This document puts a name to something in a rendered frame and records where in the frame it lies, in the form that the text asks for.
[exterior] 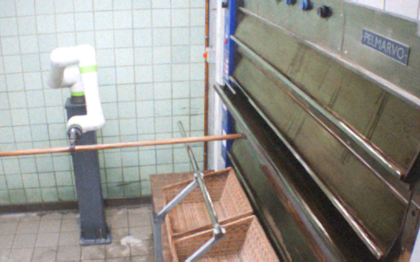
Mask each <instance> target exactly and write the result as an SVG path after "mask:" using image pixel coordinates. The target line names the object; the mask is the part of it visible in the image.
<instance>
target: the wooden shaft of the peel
mask: <svg viewBox="0 0 420 262"><path fill-rule="evenodd" d="M238 138H242V134H241V133H235V134H224V135H213V136H202V137H191V138H171V139H160V140H149V141H138V142H128V143H107V144H97V145H87V146H77V147H75V148H69V147H70V146H67V147H58V148H39V149H29V150H20V151H2V152H0V158H2V157H11V156H20V155H29V154H34V155H37V154H48V153H65V152H75V151H85V150H105V149H114V148H134V147H145V146H154V145H165V144H176V143H196V142H207V141H218V140H228V139H238Z"/></svg>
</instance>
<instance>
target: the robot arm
mask: <svg viewBox="0 0 420 262"><path fill-rule="evenodd" d="M50 62H51V68H50V71H49V73H48V74H47V76H46V84H47V85H48V86H49V87H50V88H52V89H60V88H65V87H69V89H70V92H71V97H70V103H71V104H86V108H87V115H85V116H75V117H73V118H71V119H70V120H69V121H68V124H67V127H68V131H67V136H68V138H69V139H70V141H69V143H70V147H69V148H75V147H76V145H77V143H78V141H80V140H81V136H82V135H83V133H85V132H86V131H91V130H99V129H101V128H102V127H104V125H105V119H104V116H103V113H102V109H101V102H100V93H99V86H98V68H97V61H96V55H95V49H94V47H93V46H88V45H83V46H75V47H66V48H57V49H55V50H54V51H53V52H52V53H51V60H50ZM76 64H78V66H79V67H71V68H66V67H67V66H74V65H76Z"/></svg>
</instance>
